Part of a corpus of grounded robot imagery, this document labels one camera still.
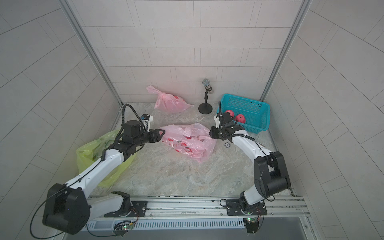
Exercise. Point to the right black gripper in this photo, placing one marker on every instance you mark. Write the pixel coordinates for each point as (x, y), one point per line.
(214, 135)

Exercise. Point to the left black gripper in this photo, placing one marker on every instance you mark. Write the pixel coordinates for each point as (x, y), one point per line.
(152, 134)

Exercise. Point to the red apple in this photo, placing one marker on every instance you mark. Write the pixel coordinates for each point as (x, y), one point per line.
(241, 119)
(231, 113)

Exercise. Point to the pink strawberry print plastic bag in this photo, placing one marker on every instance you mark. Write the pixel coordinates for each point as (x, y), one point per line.
(191, 140)

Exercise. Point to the yellow-green plastic bag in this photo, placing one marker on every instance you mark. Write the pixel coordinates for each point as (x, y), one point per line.
(92, 151)

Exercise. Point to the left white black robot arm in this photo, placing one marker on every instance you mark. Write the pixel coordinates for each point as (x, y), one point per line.
(78, 189)

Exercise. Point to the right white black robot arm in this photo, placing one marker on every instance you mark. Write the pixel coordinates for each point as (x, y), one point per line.
(270, 171)

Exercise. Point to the plain pink plastic bag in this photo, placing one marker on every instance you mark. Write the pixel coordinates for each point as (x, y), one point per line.
(168, 103)

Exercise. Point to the microphone on black stand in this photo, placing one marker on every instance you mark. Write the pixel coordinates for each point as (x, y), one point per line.
(206, 108)

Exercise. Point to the teal plastic basket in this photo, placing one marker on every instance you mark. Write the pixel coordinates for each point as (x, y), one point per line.
(257, 114)

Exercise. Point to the left circuit board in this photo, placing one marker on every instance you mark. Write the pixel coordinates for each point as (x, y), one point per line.
(120, 229)

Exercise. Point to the circuit board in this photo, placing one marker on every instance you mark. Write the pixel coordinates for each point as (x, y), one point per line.
(120, 229)
(251, 225)

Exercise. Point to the right circuit board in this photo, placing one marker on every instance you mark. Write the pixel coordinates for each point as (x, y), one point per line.
(251, 225)

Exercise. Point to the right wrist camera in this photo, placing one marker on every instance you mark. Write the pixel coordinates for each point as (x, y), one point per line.
(217, 122)

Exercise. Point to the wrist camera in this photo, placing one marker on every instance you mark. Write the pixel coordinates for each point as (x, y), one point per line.
(217, 122)
(147, 118)

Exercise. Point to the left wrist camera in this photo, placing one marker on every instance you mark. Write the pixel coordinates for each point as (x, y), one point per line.
(147, 118)

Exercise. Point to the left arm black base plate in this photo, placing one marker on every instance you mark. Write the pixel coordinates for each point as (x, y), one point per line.
(141, 207)

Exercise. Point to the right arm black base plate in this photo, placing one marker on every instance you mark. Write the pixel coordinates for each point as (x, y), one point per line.
(231, 207)

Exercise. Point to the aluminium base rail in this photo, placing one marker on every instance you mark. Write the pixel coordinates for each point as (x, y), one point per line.
(183, 208)

